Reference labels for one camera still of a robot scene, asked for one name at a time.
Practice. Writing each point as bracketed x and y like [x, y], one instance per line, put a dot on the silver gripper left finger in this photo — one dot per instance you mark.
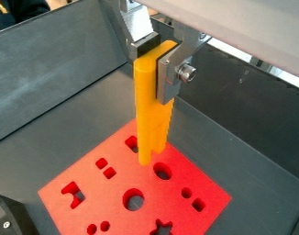
[137, 25]

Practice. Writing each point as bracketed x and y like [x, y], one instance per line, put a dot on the grey enclosure bin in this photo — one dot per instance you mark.
[66, 97]

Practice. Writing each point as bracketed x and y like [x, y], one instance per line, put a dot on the red shape-sorting block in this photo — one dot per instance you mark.
[107, 195]

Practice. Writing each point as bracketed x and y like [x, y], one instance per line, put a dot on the black curved holder stand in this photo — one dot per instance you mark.
[15, 222]

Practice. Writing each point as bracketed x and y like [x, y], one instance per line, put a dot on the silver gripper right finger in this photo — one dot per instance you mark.
[174, 66]

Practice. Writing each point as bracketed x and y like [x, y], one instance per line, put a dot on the yellow square-circle peg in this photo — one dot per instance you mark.
[153, 115]

